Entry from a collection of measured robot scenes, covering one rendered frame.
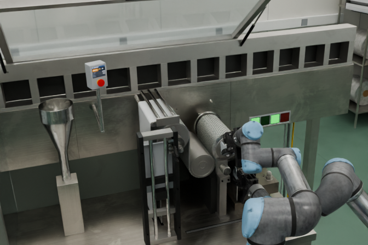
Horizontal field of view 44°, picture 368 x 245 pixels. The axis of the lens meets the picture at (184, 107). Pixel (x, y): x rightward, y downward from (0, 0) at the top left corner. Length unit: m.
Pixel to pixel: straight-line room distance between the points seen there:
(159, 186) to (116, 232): 0.35
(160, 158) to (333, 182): 0.68
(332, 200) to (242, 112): 0.89
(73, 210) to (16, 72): 0.66
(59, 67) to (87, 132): 0.35
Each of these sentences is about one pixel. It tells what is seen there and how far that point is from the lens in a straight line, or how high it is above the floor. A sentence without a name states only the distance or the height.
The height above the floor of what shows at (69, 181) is 1.17.
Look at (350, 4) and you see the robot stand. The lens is 1.38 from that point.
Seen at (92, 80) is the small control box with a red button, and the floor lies 1.65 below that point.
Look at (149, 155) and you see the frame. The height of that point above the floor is 1.34.
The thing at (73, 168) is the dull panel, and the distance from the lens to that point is 2.34.
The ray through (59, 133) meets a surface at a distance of 1.94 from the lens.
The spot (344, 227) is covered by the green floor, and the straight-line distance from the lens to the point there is 3.80.
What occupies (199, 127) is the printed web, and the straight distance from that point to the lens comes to 2.25.
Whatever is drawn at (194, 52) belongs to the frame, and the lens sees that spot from 2.24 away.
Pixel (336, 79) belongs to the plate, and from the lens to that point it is 2.69.
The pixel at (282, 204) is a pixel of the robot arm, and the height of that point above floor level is 1.45.
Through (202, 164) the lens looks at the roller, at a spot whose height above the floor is 1.18.
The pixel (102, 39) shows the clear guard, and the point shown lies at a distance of 2.04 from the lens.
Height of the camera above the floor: 2.25
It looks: 23 degrees down
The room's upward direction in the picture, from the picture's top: 1 degrees counter-clockwise
